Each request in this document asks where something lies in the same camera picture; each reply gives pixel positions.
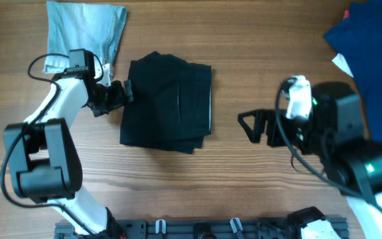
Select black garment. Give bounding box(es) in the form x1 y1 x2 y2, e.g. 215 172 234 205
119 51 212 154

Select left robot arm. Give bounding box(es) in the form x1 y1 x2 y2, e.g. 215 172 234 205
0 48 133 238

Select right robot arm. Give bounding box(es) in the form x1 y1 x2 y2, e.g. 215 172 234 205
237 78 382 238

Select folded light blue jeans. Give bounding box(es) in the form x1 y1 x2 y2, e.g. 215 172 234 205
42 1 127 74

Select white paper sheet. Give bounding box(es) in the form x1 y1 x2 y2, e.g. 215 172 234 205
332 53 353 78

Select dark blue garment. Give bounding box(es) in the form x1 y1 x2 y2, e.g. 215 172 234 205
324 1 382 142

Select red item under garment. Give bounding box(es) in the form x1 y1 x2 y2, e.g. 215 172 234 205
343 10 350 19

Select right black camera cable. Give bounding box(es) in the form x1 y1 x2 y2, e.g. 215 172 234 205
275 78 382 230

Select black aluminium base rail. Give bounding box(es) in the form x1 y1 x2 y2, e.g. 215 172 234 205
53 218 350 239

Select right white rail clip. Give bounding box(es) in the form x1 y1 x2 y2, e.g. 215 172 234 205
229 218 244 239

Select white rail clip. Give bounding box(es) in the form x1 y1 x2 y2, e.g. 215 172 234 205
229 218 244 239
155 219 166 234

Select left white rail clip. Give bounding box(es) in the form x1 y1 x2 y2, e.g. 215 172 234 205
155 219 166 234

